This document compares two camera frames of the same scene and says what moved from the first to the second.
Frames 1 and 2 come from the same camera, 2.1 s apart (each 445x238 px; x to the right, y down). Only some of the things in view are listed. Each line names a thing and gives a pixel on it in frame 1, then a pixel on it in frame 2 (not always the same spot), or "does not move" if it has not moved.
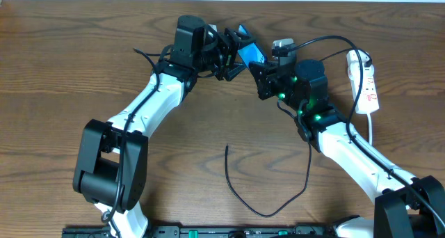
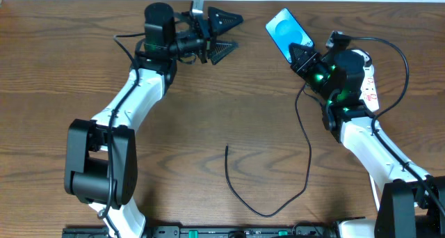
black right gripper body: [266, 80] to [309, 64]
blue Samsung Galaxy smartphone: [251, 53] to [285, 30]
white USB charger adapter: [352, 59] to [368, 69]
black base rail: [210, 232] does not move
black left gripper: [227, 53] to [204, 38]
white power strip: [367, 97] does not move
